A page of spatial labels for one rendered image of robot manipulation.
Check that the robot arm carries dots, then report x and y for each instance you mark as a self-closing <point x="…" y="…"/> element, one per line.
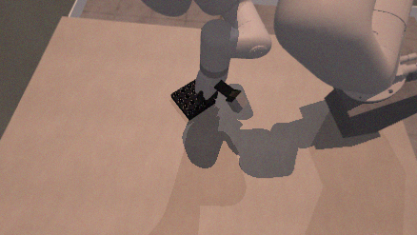
<point x="333" y="39"/>

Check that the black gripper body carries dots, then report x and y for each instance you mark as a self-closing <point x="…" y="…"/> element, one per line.
<point x="207" y="84"/>

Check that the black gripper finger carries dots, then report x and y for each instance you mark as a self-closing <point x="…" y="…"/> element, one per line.
<point x="201" y="98"/>
<point x="215" y="94"/>

